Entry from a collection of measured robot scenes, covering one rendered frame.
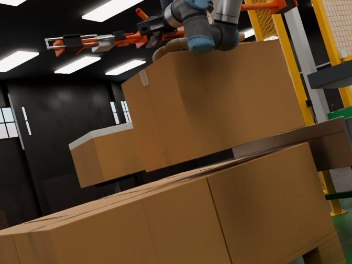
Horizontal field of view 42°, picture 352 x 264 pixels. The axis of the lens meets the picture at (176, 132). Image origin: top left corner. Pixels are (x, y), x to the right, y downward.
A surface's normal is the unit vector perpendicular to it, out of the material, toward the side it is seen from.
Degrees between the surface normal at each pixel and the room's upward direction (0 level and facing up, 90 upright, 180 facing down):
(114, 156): 90
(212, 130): 90
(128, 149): 90
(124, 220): 90
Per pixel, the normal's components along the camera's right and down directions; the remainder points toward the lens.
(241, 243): 0.55, -0.21
